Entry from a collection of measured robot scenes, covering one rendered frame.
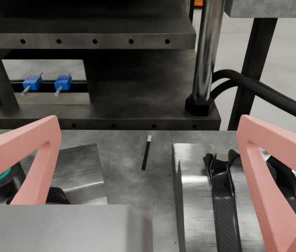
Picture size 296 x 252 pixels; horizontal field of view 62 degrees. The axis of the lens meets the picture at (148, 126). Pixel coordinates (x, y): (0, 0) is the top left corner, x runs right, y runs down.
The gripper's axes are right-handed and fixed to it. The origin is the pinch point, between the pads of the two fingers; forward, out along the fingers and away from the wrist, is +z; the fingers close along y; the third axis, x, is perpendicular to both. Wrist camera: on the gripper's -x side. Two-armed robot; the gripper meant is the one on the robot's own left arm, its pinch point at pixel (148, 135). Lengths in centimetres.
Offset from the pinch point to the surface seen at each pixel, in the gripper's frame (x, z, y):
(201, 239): 30.3, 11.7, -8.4
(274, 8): 8, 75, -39
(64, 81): 30, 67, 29
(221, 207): 28.3, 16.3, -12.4
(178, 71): 39, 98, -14
